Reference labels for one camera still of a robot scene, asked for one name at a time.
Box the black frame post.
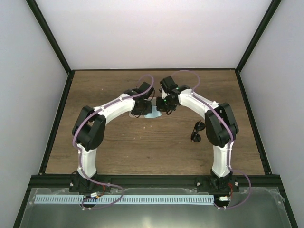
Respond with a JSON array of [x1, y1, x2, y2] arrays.
[[26, 0, 72, 75], [236, 0, 282, 74]]

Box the black sunglasses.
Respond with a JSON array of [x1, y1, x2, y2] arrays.
[[190, 120, 206, 143]]

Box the pink glasses case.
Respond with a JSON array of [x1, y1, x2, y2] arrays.
[[129, 112, 145, 118]]

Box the light blue cleaning cloth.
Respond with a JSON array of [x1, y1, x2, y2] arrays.
[[144, 106, 162, 119]]

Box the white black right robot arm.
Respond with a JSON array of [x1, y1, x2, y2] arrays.
[[156, 76, 239, 191]]

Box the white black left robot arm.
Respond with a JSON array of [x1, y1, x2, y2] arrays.
[[72, 82, 154, 192]]

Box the black left table rail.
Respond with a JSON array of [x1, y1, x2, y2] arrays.
[[38, 70, 75, 175]]

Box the black left frame post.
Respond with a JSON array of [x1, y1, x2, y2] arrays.
[[26, 0, 72, 75]]

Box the black right table rail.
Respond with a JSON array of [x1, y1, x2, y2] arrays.
[[235, 70, 273, 175]]

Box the black table rail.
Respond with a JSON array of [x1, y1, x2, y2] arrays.
[[235, 70, 273, 175], [38, 70, 75, 175]]

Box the black front mounting rail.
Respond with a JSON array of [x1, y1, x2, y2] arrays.
[[28, 174, 285, 194]]

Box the light blue slotted cable duct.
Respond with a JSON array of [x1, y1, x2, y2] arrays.
[[34, 195, 214, 205]]

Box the black right frame post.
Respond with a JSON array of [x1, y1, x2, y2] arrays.
[[236, 0, 282, 74]]

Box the metal front tray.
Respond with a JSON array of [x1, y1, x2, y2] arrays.
[[19, 188, 292, 228]]

